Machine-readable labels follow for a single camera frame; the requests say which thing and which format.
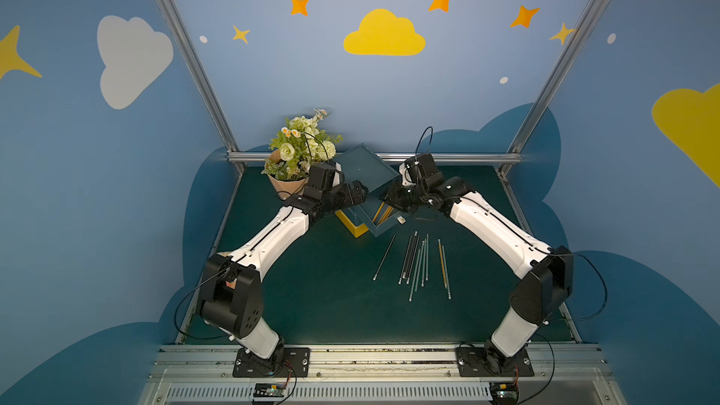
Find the aluminium frame post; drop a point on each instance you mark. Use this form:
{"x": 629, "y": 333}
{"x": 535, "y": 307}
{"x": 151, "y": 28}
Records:
{"x": 185, "y": 46}
{"x": 585, "y": 25}

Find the teal drawer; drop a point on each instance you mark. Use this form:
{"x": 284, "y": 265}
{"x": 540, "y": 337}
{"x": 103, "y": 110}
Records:
{"x": 367, "y": 210}

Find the aluminium back frame bar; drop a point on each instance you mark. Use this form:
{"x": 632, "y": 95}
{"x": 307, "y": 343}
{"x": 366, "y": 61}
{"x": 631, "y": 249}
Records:
{"x": 440, "y": 158}

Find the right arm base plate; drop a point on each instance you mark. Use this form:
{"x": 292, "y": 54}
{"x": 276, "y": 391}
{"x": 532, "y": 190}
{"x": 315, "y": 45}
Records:
{"x": 478, "y": 362}

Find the yellow bottom drawer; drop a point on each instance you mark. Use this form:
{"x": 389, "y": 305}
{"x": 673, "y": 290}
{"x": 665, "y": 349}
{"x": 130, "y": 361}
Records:
{"x": 352, "y": 222}

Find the left green circuit board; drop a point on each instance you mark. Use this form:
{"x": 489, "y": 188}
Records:
{"x": 269, "y": 392}

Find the right green circuit board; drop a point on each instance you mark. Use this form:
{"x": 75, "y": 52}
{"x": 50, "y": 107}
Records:
{"x": 504, "y": 393}

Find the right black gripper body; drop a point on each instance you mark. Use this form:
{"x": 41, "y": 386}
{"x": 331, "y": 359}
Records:
{"x": 397, "y": 196}

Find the right aluminium frame post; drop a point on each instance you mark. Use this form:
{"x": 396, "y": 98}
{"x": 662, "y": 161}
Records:
{"x": 585, "y": 25}

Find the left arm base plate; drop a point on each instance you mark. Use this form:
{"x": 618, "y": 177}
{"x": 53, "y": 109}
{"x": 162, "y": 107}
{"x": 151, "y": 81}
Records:
{"x": 284, "y": 361}

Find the lone black pencil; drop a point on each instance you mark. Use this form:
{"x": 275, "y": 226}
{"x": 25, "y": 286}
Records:
{"x": 384, "y": 258}

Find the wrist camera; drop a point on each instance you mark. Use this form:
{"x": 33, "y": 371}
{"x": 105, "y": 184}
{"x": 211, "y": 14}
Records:
{"x": 421, "y": 170}
{"x": 323, "y": 176}

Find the aluminium front rail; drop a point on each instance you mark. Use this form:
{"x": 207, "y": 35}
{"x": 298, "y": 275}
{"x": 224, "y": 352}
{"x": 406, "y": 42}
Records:
{"x": 564, "y": 373}

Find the green circuit board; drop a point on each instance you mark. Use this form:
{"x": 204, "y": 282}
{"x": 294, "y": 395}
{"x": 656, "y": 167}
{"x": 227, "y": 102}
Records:
{"x": 269, "y": 392}
{"x": 504, "y": 393}

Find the artificial green white flowers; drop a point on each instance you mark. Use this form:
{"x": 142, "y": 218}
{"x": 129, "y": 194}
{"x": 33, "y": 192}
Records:
{"x": 305, "y": 133}

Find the left aluminium frame post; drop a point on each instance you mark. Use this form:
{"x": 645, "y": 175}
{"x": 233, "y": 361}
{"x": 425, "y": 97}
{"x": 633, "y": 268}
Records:
{"x": 185, "y": 46}

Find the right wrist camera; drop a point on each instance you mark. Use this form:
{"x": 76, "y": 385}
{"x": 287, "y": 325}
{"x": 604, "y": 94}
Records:
{"x": 421, "y": 170}

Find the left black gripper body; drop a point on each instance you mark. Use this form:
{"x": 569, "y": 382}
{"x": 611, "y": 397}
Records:
{"x": 349, "y": 194}

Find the teal drawer cabinet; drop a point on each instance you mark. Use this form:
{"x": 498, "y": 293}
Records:
{"x": 361, "y": 164}

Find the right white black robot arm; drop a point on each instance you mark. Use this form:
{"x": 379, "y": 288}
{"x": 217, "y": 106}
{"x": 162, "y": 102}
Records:
{"x": 545, "y": 274}

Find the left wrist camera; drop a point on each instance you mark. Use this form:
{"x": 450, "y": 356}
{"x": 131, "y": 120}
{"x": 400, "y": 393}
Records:
{"x": 323, "y": 176}

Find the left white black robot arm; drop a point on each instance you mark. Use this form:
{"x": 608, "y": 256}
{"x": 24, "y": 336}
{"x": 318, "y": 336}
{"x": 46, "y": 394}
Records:
{"x": 231, "y": 296}

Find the terracotta flower pot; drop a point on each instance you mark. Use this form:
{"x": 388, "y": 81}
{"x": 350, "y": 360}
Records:
{"x": 288, "y": 170}

